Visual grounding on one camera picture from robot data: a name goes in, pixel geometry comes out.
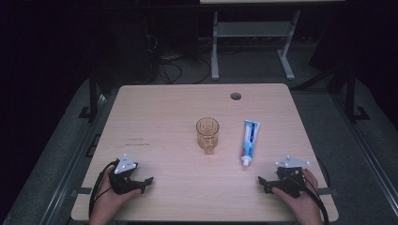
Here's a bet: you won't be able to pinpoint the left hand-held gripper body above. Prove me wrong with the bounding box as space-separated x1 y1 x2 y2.
108 153 148 196

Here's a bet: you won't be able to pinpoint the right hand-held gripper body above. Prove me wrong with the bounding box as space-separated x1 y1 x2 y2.
270 155 312 199

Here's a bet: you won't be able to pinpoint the white blue toothpaste tube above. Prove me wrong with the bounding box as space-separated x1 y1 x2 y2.
239 119 262 168

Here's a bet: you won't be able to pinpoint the clear glass cup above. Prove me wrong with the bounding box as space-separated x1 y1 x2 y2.
195 116 221 156

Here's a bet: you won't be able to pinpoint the person's left hand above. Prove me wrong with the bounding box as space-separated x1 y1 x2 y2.
88 167 143 225

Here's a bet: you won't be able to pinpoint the person's right hand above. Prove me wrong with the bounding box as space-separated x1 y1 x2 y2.
271 168 324 225

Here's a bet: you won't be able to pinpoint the grey metal stand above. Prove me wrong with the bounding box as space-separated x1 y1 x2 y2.
210 9 301 82

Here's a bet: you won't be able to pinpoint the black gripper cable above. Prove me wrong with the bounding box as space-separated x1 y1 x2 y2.
292 158 331 225
88 158 121 219

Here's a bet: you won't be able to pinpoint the aluminium frame rail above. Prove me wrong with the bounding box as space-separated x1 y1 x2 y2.
38 93 109 225
331 93 398 217

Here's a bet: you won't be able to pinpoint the black frame post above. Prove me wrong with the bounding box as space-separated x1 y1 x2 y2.
78 69 100 121
344 67 371 124

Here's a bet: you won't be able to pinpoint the black floor cables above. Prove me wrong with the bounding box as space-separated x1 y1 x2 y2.
145 34 214 85

